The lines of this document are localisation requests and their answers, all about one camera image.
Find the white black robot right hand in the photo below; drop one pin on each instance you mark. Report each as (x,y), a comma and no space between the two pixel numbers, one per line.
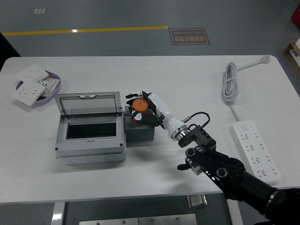
(164,117)

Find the orange cylinder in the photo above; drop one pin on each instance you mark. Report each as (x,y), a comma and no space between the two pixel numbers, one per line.
(140,105)

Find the smoky transparent box lid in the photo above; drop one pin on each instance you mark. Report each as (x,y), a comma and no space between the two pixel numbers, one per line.
(86,105)

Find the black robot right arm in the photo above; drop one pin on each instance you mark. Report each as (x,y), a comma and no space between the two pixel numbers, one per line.
(234,168)

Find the dark grey cube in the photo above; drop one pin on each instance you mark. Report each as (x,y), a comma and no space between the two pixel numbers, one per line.
(140,133)

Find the grey plastic junction box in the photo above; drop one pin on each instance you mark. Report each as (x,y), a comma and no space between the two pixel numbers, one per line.
(93,150)

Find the red box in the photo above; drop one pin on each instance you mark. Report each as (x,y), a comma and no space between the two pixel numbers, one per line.
(296,14)

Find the brown floor sign sticker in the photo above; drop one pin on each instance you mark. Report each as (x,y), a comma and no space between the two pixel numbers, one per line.
(189,36)

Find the white power strip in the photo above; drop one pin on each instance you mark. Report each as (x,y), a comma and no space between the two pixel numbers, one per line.
(255,150)

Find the white table leg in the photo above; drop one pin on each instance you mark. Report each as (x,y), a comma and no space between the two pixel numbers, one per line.
(234,211)
(58,214)

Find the white perforated socket panel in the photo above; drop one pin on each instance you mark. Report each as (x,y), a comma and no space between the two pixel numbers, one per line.
(50,85)

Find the wooden crate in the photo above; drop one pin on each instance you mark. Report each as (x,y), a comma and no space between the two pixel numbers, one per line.
(291,52)

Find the small metal floor plate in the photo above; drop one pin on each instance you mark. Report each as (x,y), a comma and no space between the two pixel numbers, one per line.
(39,11)

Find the metal base plate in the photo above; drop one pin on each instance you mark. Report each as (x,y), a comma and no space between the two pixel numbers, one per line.
(140,220)

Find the white wall socket plate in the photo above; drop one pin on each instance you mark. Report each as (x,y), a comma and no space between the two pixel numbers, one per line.
(29,92)

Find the white blank switch plate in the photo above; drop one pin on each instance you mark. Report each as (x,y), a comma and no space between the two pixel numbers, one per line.
(31,72)

